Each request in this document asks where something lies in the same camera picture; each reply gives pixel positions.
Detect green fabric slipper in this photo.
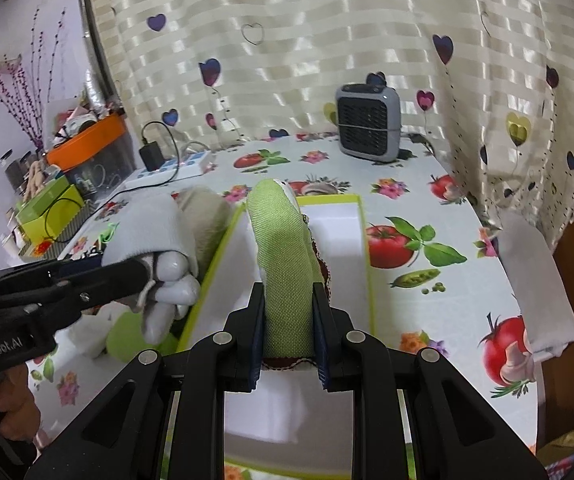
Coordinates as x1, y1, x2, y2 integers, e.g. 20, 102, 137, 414
247, 179, 330, 370

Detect white glove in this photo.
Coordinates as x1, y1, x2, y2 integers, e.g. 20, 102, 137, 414
101, 193, 200, 344

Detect person's left hand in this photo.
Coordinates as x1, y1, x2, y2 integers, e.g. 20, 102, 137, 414
0, 363, 40, 441

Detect green jar lid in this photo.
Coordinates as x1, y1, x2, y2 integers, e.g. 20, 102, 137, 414
106, 311, 178, 363

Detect green yellow boxes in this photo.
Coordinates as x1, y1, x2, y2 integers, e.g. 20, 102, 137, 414
16, 177, 85, 245

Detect yellow-green rimmed white box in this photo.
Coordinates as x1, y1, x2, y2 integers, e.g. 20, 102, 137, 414
163, 193, 418, 480

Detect clear storage bin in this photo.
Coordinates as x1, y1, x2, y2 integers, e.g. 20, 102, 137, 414
66, 133, 136, 202

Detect fruit-print tablecloth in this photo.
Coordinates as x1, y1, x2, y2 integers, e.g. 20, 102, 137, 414
26, 131, 541, 480

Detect orange plastic tray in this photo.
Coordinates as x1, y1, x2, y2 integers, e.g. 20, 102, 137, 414
46, 114, 126, 171

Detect white blue power strip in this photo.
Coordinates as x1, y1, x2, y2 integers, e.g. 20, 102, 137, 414
123, 152, 215, 190

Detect purple decorative twigs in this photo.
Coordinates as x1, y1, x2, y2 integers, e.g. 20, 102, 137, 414
0, 8, 66, 152

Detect white cloth over edge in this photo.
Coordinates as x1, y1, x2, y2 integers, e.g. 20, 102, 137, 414
496, 211, 574, 362

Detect grey portable fan heater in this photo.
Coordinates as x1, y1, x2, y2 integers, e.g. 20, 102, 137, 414
336, 84, 402, 162

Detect cream heart-pattern curtain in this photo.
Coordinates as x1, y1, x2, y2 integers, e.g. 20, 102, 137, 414
90, 0, 574, 246

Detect black charger with cable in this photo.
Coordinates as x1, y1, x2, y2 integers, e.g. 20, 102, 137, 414
44, 120, 182, 241

